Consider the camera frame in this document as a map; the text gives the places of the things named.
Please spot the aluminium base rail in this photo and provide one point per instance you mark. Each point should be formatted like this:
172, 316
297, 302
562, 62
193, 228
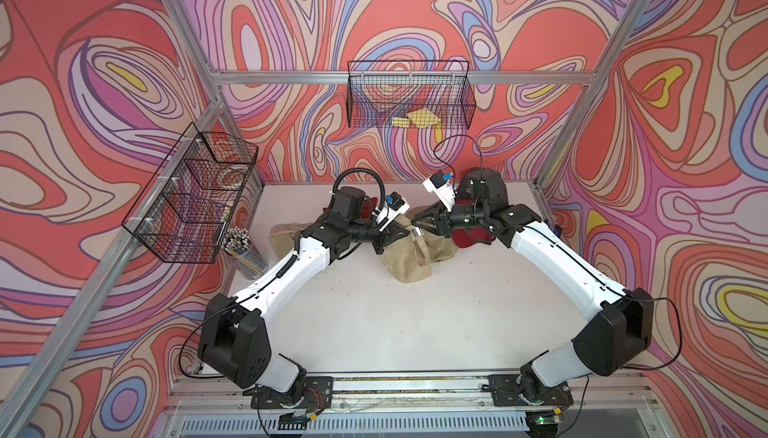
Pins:
475, 403

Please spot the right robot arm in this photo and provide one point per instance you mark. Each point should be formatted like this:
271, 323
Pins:
618, 321

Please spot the dark red cap front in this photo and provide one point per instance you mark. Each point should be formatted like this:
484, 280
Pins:
371, 204

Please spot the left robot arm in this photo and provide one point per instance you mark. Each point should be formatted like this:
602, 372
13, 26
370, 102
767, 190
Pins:
234, 339

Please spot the black wire basket left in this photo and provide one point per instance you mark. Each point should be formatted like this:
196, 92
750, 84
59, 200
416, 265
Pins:
182, 215

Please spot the black wire basket back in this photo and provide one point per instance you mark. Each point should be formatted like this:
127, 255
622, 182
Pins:
378, 90

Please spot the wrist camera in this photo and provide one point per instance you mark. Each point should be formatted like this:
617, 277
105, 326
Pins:
394, 205
441, 185

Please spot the cup of pencils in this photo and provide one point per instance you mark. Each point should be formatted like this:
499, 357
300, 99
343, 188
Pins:
238, 245

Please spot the beige cap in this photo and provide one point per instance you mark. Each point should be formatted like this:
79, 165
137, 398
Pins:
281, 237
410, 259

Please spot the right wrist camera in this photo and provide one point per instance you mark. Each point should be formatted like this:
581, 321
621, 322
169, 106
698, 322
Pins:
441, 185

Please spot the black wire basket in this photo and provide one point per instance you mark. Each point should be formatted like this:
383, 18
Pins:
182, 215
378, 90

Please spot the grey Colorado cap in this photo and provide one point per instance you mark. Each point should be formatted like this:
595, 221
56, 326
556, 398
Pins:
489, 187

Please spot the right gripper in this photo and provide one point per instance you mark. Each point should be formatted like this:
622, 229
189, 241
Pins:
438, 217

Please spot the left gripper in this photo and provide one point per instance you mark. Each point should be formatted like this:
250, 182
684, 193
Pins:
391, 234

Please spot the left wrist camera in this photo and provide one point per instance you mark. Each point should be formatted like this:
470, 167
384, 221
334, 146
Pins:
394, 205

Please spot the red Colorado cap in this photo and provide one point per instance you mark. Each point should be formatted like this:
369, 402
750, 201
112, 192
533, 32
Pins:
466, 238

